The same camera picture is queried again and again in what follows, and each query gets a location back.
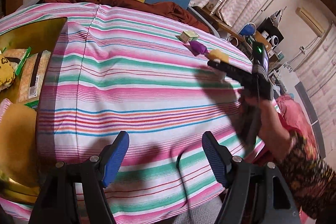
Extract blue mug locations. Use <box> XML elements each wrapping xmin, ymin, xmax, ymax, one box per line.
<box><xmin>239</xmin><ymin>22</ymin><xmax>256</xmax><ymax>36</ymax></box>

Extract patterned sleeve forearm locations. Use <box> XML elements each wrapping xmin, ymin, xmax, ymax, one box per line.
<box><xmin>277</xmin><ymin>130</ymin><xmax>335</xmax><ymax>223</ymax></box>

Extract wooden side shelf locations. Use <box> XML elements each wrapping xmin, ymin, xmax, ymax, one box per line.
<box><xmin>194</xmin><ymin>7</ymin><xmax>278</xmax><ymax>62</ymax></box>

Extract yellow knitted sock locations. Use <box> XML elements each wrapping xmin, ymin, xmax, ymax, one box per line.
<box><xmin>0</xmin><ymin>54</ymin><xmax>15</xmax><ymax>91</ymax></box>

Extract red pink clothes pile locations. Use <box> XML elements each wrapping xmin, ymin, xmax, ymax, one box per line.
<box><xmin>276</xmin><ymin>94</ymin><xmax>318</xmax><ymax>155</ymax></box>

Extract dark red blanket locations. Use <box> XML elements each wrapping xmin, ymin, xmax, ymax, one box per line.
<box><xmin>42</xmin><ymin>0</ymin><xmax>210</xmax><ymax>33</ymax></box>

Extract small green cream box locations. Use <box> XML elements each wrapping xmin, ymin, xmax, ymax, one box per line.
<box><xmin>178</xmin><ymin>31</ymin><xmax>199</xmax><ymax>43</ymax></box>

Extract black appliance on shelf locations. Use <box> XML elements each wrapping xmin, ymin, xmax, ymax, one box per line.
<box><xmin>257</xmin><ymin>17</ymin><xmax>284</xmax><ymax>48</ymax></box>

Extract striped bed sheet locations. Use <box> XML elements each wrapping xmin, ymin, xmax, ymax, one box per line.
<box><xmin>1</xmin><ymin>3</ymin><xmax>264</xmax><ymax>223</ymax></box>

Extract large tan sponge block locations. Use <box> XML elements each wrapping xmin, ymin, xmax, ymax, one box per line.
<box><xmin>1</xmin><ymin>103</ymin><xmax>39</xmax><ymax>188</ymax></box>

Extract pink hair roller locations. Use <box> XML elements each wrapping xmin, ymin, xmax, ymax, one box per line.
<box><xmin>0</xmin><ymin>98</ymin><xmax>12</xmax><ymax>122</ymax></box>

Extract white box on shelf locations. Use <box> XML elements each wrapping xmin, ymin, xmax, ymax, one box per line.
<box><xmin>206</xmin><ymin>0</ymin><xmax>223</xmax><ymax>14</ymax></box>

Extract small tan sponge piece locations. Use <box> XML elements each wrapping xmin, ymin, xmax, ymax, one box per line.
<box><xmin>207</xmin><ymin>49</ymin><xmax>229</xmax><ymax>64</ymax></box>

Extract person right hand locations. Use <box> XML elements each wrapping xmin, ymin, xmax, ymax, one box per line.
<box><xmin>239</xmin><ymin>90</ymin><xmax>291</xmax><ymax>161</ymax></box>

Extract wall air conditioner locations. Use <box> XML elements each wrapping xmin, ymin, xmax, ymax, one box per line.
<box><xmin>295</xmin><ymin>7</ymin><xmax>325</xmax><ymax>38</ymax></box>

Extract purple wrapped candy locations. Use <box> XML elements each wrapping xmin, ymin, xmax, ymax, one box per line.
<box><xmin>189</xmin><ymin>40</ymin><xmax>209</xmax><ymax>56</ymax></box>

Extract black cable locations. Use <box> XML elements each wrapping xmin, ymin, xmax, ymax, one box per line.
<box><xmin>176</xmin><ymin>150</ymin><xmax>195</xmax><ymax>224</ymax></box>

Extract green-edged snack packet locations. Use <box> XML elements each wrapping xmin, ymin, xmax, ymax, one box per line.
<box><xmin>2</xmin><ymin>47</ymin><xmax>31</xmax><ymax>76</ymax></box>

